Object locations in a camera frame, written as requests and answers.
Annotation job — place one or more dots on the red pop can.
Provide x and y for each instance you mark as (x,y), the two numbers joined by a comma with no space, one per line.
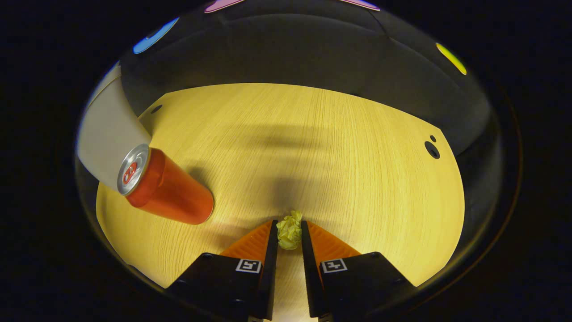
(174,192)

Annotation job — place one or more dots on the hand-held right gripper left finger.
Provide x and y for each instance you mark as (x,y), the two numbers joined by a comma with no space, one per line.
(268,277)

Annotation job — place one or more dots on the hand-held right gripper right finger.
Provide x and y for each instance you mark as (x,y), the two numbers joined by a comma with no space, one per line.
(310,277)

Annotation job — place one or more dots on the white desktop garbage bin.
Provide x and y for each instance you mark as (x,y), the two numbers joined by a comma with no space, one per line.
(109,134)

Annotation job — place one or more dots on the yellow paper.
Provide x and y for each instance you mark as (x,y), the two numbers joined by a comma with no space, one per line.
(289,232)

